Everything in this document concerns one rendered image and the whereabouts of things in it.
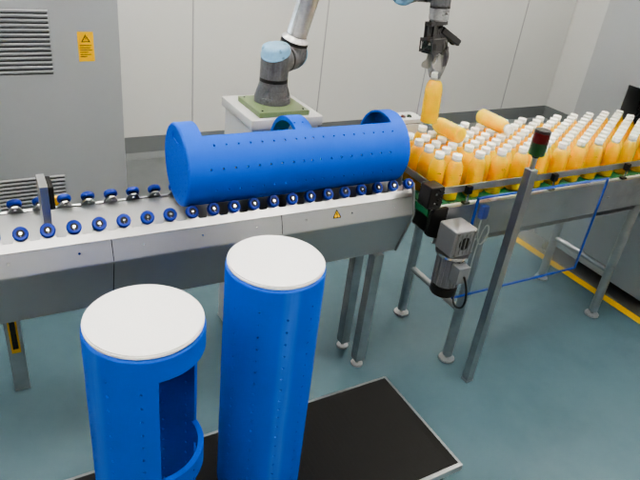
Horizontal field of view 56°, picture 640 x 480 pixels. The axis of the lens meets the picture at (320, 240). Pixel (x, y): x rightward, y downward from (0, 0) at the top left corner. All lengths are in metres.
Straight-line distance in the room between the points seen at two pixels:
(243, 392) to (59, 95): 2.07
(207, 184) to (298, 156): 0.34
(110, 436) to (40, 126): 2.19
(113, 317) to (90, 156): 2.16
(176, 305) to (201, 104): 3.64
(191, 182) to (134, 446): 0.85
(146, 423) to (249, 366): 0.39
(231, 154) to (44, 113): 1.61
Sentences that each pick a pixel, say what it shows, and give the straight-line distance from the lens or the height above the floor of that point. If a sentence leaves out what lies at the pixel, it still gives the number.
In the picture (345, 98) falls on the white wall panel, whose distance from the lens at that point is 5.63.
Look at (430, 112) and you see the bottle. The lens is 2.47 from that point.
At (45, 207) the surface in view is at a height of 1.02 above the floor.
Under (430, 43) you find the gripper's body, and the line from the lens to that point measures 2.39.
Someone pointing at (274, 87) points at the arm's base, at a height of 1.25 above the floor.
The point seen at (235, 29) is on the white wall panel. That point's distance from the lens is 4.99.
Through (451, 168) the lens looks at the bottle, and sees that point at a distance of 2.50.
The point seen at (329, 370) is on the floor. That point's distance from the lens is 2.92.
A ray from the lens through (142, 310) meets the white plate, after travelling 1.50.
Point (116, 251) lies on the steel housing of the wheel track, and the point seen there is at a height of 0.87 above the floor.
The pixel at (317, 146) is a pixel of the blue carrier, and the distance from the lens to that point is 2.15.
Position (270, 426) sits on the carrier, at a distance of 1.92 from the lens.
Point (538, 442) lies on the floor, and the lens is 2.90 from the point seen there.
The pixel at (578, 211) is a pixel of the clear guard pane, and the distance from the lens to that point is 3.06.
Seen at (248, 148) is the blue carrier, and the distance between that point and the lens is 2.04.
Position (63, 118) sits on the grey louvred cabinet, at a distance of 3.47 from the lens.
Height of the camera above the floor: 1.93
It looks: 30 degrees down
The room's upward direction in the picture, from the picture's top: 7 degrees clockwise
